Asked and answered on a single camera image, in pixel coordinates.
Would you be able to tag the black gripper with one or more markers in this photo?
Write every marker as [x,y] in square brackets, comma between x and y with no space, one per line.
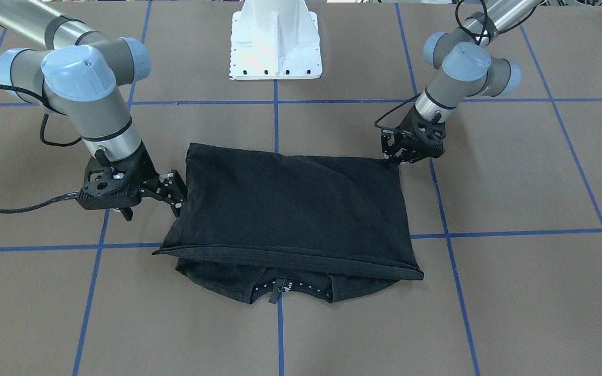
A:
[142,166]
[407,130]

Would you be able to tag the black printed t-shirt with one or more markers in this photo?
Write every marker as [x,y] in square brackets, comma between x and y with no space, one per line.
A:
[259,223]

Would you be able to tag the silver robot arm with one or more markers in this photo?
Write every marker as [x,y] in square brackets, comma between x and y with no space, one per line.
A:
[78,76]
[463,69]

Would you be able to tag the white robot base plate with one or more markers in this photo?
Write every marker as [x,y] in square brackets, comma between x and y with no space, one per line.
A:
[275,40]

